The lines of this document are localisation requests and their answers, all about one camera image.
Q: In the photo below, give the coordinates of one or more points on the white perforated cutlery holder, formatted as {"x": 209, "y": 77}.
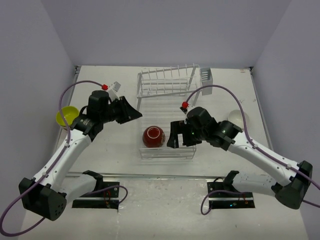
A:
{"x": 206, "y": 79}

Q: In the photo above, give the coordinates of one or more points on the beige flower pattern bowl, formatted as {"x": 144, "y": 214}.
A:
{"x": 235, "y": 117}

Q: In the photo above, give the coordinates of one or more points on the dark red bowl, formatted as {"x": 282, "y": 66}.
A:
{"x": 153, "y": 137}

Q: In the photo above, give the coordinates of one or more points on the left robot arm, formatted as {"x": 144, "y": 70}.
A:
{"x": 44, "y": 194}

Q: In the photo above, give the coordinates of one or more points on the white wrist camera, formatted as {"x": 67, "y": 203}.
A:
{"x": 186, "y": 110}
{"x": 114, "y": 90}

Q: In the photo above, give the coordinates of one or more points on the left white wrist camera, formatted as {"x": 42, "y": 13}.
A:
{"x": 114, "y": 90}

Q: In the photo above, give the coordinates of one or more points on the white wire dish rack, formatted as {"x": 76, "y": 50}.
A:
{"x": 160, "y": 93}

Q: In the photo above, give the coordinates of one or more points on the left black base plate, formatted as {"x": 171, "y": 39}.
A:
{"x": 103, "y": 200}

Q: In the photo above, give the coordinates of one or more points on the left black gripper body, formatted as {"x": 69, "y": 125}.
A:
{"x": 114, "y": 110}

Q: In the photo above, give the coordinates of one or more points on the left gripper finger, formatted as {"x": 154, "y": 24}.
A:
{"x": 125, "y": 104}
{"x": 129, "y": 115}

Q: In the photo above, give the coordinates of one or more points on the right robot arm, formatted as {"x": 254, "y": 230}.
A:
{"x": 285, "y": 179}

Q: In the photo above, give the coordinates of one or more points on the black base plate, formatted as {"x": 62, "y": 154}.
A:
{"x": 222, "y": 200}
{"x": 103, "y": 200}

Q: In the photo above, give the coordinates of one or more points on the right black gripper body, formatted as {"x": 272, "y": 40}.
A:
{"x": 191, "y": 135}

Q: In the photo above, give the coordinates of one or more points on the lime green bowl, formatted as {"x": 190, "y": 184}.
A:
{"x": 69, "y": 113}

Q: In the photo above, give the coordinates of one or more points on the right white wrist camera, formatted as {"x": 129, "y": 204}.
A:
{"x": 186, "y": 110}

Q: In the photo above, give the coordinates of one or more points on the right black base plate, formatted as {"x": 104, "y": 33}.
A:
{"x": 222, "y": 200}

